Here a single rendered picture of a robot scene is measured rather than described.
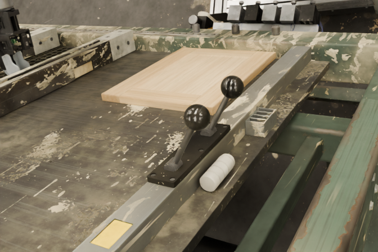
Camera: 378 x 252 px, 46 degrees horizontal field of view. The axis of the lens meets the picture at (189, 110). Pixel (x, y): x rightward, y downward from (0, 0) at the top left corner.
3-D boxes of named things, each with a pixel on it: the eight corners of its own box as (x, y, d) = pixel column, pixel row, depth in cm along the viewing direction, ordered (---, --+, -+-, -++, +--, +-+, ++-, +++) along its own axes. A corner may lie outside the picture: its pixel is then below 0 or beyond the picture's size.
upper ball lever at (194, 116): (187, 171, 70) (219, 109, 62) (174, 184, 67) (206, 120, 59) (167, 158, 71) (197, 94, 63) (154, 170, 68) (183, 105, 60)
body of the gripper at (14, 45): (13, 57, 119) (0, 13, 114) (-7, 55, 123) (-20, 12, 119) (35, 48, 125) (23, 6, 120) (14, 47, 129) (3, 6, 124)
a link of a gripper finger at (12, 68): (20, 87, 124) (11, 55, 121) (7, 85, 127) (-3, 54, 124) (29, 83, 127) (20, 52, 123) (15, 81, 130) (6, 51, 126)
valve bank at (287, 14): (342, 16, 152) (329, -13, 131) (336, 56, 151) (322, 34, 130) (212, 15, 176) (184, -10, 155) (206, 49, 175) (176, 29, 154)
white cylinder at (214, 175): (216, 194, 69) (237, 168, 75) (215, 178, 68) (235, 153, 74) (199, 190, 70) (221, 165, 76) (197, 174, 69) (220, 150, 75)
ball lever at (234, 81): (219, 138, 79) (251, 80, 71) (210, 148, 76) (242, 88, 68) (202, 126, 80) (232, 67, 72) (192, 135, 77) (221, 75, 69)
